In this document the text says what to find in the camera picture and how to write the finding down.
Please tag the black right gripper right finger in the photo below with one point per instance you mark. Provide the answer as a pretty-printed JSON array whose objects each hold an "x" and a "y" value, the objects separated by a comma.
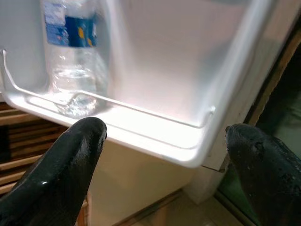
[{"x": 272, "y": 174}]

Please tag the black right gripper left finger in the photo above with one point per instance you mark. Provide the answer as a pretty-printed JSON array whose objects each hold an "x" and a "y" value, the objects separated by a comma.
[{"x": 58, "y": 174}]

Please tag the clear blue-label water bottle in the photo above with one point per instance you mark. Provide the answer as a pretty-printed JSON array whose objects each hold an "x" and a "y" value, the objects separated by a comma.
[{"x": 70, "y": 77}]

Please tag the wooden slatted shelf rack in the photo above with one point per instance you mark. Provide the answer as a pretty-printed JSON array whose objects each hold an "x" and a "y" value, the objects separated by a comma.
[{"x": 18, "y": 117}]

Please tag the wooden frame with dark glass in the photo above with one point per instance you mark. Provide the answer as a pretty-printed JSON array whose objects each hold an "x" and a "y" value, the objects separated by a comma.
[{"x": 277, "y": 77}]

